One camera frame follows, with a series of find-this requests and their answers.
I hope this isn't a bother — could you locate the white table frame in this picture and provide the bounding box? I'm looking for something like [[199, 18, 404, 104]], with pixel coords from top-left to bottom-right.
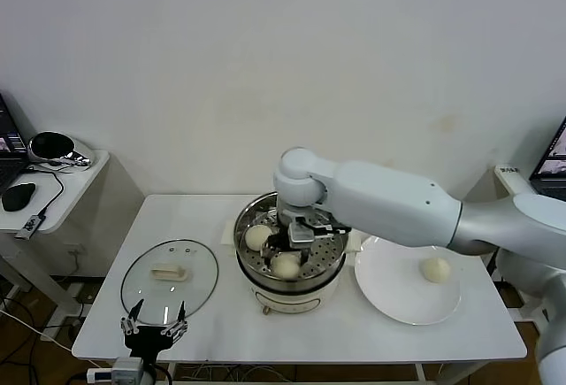
[[165, 361, 487, 385]]

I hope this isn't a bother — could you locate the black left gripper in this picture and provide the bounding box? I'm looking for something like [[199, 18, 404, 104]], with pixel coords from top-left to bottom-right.
[[119, 298, 189, 358]]

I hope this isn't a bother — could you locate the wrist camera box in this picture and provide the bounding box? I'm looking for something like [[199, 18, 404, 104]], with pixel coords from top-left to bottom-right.
[[112, 356, 147, 384], [287, 220, 350, 247]]

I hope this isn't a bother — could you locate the black open laptop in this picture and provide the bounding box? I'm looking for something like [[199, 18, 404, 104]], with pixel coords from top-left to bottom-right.
[[0, 91, 33, 196], [528, 114, 566, 203]]

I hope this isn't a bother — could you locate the small usb hub adapter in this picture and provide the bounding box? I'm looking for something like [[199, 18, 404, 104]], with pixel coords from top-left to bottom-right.
[[15, 215, 48, 241]]

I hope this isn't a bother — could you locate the white floor power strip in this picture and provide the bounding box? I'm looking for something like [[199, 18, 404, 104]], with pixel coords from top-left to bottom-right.
[[40, 317, 85, 343]]

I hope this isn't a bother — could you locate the grey cable bundle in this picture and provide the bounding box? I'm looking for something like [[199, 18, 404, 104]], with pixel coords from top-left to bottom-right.
[[176, 360, 284, 381]]

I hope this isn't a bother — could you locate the glass pot lid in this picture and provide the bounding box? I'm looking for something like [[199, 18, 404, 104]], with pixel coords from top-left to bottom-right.
[[120, 238, 220, 327]]

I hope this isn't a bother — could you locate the thin black desk cable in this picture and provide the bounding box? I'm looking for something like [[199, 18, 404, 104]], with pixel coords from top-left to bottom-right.
[[24, 166, 65, 222]]

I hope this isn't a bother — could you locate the white floor cable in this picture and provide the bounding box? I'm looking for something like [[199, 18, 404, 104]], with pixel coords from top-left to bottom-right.
[[0, 308, 74, 353]]

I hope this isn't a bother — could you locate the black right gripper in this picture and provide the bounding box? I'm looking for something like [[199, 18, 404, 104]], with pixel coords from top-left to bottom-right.
[[260, 233, 316, 278]]

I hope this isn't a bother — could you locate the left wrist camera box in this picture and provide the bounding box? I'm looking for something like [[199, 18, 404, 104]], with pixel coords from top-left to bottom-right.
[[112, 356, 147, 384]]

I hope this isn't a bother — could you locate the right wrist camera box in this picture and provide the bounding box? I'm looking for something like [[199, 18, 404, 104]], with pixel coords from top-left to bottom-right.
[[287, 220, 350, 247]]

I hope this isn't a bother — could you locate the white steamed baozi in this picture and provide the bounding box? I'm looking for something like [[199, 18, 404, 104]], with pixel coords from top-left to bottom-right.
[[418, 256, 452, 283], [244, 224, 272, 252], [270, 254, 302, 280]]

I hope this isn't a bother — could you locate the cream electric cooker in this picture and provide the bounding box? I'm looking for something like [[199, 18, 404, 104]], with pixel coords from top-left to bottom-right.
[[236, 243, 346, 316]]

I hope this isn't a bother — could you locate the white round plate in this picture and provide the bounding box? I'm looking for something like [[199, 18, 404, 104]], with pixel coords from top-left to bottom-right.
[[353, 235, 463, 327]]

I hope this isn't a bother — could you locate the black computer mouse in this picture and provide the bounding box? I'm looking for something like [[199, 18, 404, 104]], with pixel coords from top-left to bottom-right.
[[1, 182, 37, 212]]

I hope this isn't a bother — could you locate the steel steamer basket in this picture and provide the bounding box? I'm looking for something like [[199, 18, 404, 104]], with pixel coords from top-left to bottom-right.
[[219, 192, 363, 291]]

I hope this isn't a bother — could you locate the white side table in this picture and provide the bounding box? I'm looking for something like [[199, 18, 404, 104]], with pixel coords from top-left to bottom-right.
[[0, 150, 146, 342], [462, 164, 554, 349]]

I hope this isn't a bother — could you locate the shiny chrome headset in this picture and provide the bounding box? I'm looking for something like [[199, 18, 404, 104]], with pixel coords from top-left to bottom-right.
[[27, 131, 96, 169]]

